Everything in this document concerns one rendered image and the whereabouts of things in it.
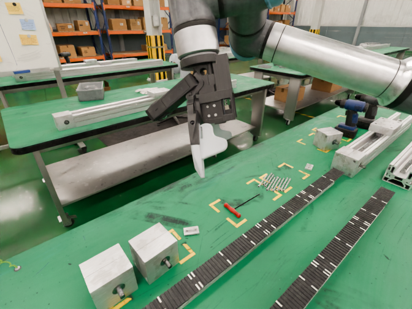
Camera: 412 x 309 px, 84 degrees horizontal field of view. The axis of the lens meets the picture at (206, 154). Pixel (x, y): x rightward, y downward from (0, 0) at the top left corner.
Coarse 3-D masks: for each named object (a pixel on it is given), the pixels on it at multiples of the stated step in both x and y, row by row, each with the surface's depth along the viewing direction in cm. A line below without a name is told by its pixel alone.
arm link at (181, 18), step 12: (168, 0) 38; (180, 0) 36; (192, 0) 36; (204, 0) 36; (216, 0) 36; (180, 12) 37; (192, 12) 36; (204, 12) 37; (216, 12) 38; (180, 24) 37; (192, 24) 37; (204, 24) 37
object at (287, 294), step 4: (284, 292) 57; (288, 292) 57; (284, 296) 56; (288, 296) 56; (292, 296) 56; (292, 300) 55; (296, 300) 55; (292, 304) 54; (296, 304) 54; (300, 304) 54; (300, 308) 53
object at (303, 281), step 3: (300, 276) 60; (297, 279) 60; (300, 279) 60; (303, 279) 60; (300, 282) 59; (303, 282) 59; (306, 282) 59; (303, 285) 58; (306, 285) 58; (309, 285) 58; (312, 285) 58; (309, 288) 57; (312, 288) 58; (315, 288) 57; (312, 291) 57; (315, 291) 57
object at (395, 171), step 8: (408, 152) 107; (400, 160) 101; (408, 160) 109; (392, 168) 100; (400, 168) 103; (408, 168) 101; (384, 176) 101; (392, 176) 99; (400, 176) 97; (408, 176) 95; (392, 184) 100; (400, 184) 99; (408, 184) 95
